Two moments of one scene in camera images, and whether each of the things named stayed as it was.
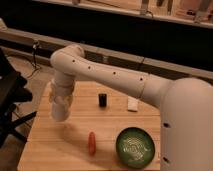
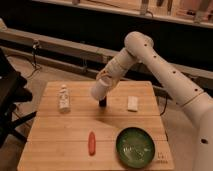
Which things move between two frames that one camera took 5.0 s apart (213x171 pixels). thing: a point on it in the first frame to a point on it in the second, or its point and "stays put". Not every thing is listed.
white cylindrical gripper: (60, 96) to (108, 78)
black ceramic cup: (102, 99) stays put
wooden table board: (87, 139) stays put
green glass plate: (135, 147) stays put
